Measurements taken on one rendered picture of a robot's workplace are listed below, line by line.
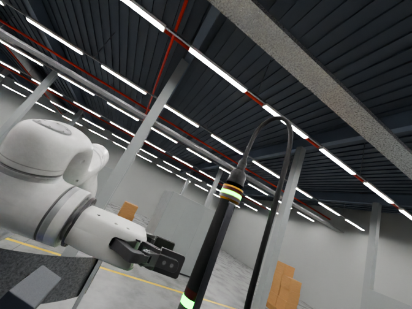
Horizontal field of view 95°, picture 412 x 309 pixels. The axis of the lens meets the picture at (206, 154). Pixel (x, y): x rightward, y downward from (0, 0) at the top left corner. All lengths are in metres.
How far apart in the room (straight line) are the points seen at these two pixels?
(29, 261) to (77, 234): 2.00
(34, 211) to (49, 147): 0.08
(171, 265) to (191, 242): 6.67
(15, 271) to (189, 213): 5.14
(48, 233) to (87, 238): 0.05
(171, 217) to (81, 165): 6.20
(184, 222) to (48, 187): 6.47
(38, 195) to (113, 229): 0.11
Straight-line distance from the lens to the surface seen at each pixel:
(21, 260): 2.29
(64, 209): 0.32
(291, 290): 8.71
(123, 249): 0.29
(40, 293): 1.13
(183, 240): 6.86
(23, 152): 0.32
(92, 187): 0.77
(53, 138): 0.32
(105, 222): 0.31
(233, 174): 0.39
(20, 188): 0.34
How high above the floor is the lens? 1.72
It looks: 19 degrees up
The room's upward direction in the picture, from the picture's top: 24 degrees clockwise
